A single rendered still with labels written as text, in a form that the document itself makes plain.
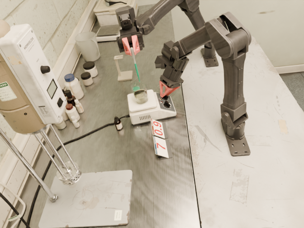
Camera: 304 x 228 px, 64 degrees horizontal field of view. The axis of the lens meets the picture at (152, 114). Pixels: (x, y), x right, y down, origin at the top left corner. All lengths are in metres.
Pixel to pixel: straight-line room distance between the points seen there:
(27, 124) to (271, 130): 0.85
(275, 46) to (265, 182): 2.05
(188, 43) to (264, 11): 1.73
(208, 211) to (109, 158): 0.42
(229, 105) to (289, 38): 1.99
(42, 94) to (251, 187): 0.69
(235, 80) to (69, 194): 0.68
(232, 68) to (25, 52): 0.58
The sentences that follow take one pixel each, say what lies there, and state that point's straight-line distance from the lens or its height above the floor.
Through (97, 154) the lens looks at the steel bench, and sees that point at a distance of 1.03.
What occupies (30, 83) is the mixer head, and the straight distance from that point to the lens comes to 0.53.
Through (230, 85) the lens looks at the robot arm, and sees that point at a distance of 0.86.
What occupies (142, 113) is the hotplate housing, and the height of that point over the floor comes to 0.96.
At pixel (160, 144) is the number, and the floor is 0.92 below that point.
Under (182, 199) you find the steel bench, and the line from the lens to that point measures 0.86.
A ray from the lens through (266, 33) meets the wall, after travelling 2.70.
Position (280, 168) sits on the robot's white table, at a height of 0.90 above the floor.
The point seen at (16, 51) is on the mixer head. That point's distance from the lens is 0.50.
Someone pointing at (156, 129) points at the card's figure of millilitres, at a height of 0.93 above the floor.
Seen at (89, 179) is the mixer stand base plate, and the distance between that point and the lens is 0.95.
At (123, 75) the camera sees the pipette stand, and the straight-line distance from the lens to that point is 1.40.
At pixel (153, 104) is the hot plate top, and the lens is 1.04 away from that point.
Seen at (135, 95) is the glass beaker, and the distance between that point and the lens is 1.01.
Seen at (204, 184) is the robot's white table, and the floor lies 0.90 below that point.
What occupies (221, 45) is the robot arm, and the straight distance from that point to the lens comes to 0.78.
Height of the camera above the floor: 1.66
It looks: 43 degrees down
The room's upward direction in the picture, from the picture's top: 10 degrees counter-clockwise
